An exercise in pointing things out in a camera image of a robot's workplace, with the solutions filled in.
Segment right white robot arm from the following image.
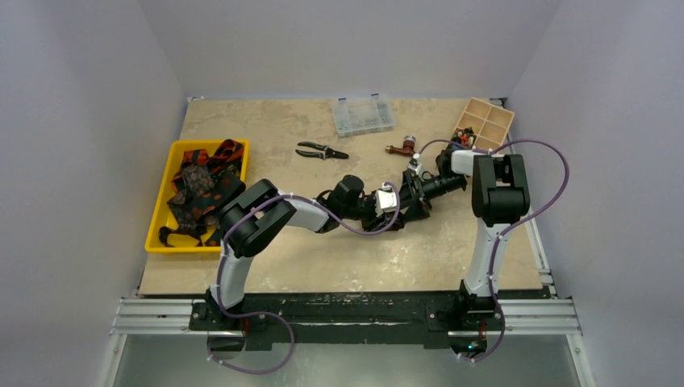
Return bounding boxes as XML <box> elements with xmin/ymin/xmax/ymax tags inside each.
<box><xmin>398</xmin><ymin>149</ymin><xmax>530</xmax><ymax>328</ymax></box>

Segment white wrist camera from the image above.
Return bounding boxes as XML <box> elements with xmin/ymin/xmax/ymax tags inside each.
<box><xmin>407</xmin><ymin>152</ymin><xmax>423</xmax><ymax>176</ymax></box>
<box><xmin>373</xmin><ymin>185</ymin><xmax>399</xmax><ymax>217</ymax></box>

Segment purple cable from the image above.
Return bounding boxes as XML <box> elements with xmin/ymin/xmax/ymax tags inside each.
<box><xmin>414</xmin><ymin>139</ymin><xmax>571</xmax><ymax>363</ymax></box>
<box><xmin>205</xmin><ymin>181</ymin><xmax>402</xmax><ymax>374</ymax></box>

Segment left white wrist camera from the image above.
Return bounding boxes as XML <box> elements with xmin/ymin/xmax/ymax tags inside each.
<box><xmin>373</xmin><ymin>185</ymin><xmax>399</xmax><ymax>217</ymax></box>

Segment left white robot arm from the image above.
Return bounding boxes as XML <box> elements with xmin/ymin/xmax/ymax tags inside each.
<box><xmin>207</xmin><ymin>175</ymin><xmax>385</xmax><ymax>330</ymax></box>

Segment black handled pliers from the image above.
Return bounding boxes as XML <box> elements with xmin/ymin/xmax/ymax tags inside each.
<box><xmin>294</xmin><ymin>141</ymin><xmax>349</xmax><ymax>160</ymax></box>

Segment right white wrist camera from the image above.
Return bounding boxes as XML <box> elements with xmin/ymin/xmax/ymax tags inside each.
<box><xmin>407</xmin><ymin>152</ymin><xmax>423</xmax><ymax>176</ymax></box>

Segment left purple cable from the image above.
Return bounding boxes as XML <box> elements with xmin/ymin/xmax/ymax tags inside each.
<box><xmin>205</xmin><ymin>181</ymin><xmax>402</xmax><ymax>374</ymax></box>

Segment black tie orange hearts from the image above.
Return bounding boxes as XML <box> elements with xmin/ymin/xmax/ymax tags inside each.
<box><xmin>158</xmin><ymin>167</ymin><xmax>245</xmax><ymax>248</ymax></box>

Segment clear plastic organizer box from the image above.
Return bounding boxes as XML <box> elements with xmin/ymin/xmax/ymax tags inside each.
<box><xmin>330</xmin><ymin>94</ymin><xmax>396</xmax><ymax>138</ymax></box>

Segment brown floral tie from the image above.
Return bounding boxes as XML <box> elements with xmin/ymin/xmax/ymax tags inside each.
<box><xmin>167</xmin><ymin>165</ymin><xmax>215</xmax><ymax>225</ymax></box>

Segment wooden compartment tray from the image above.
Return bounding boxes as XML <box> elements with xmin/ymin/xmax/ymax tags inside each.
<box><xmin>453</xmin><ymin>98</ymin><xmax>515</xmax><ymax>150</ymax></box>

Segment dark brown patterned tie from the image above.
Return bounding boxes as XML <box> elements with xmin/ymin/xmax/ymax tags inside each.
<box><xmin>370</xmin><ymin>206</ymin><xmax>431</xmax><ymax>231</ymax></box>

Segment orange black striped tie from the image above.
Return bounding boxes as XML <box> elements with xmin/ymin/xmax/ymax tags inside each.
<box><xmin>164</xmin><ymin>139</ymin><xmax>250</xmax><ymax>190</ymax></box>

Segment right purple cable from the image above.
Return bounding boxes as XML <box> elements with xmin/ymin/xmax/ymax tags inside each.
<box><xmin>414</xmin><ymin>139</ymin><xmax>571</xmax><ymax>363</ymax></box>

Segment yellow plastic bin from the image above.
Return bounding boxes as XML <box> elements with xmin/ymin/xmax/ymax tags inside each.
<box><xmin>145</xmin><ymin>172</ymin><xmax>220</xmax><ymax>254</ymax></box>

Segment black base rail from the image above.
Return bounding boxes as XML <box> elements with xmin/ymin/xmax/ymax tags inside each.
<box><xmin>110</xmin><ymin>288</ymin><xmax>582</xmax><ymax>354</ymax></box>

